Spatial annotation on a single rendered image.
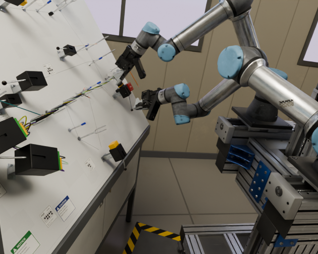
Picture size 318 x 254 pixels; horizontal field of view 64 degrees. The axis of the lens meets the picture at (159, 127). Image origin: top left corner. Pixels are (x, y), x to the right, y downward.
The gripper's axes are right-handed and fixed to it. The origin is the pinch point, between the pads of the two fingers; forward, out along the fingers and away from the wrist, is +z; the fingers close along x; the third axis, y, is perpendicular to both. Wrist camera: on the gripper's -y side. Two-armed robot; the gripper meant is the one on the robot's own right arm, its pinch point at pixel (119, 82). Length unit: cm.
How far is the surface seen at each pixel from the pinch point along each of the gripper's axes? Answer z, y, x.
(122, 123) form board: 14.5, -14.5, 8.6
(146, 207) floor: 96, -77, -31
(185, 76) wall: 14, -40, -130
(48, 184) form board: 10, -6, 70
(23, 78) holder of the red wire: -11, 20, 59
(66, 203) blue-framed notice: 15, -14, 69
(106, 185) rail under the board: 19, -24, 48
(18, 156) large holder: -5, 4, 79
